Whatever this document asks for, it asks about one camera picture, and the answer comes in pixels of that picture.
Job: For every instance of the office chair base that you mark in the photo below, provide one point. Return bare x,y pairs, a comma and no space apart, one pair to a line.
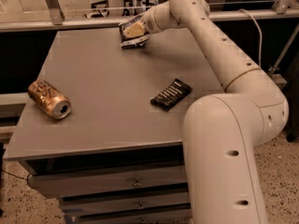
111,8

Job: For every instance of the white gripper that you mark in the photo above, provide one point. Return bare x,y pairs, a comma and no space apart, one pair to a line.
149,24

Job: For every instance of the blue chip bag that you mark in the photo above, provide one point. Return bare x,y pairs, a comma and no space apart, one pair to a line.
136,42

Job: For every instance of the black snack bar wrapper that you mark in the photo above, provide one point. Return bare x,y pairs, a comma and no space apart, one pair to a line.
172,95

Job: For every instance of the grey drawer cabinet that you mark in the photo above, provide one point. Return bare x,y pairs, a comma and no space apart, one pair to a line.
116,158

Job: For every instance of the metal railing frame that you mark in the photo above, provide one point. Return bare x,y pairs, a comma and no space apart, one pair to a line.
38,15

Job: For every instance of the orange soda can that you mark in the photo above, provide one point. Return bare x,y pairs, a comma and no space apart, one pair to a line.
49,99

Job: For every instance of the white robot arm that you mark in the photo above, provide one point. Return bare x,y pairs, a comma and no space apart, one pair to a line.
220,131

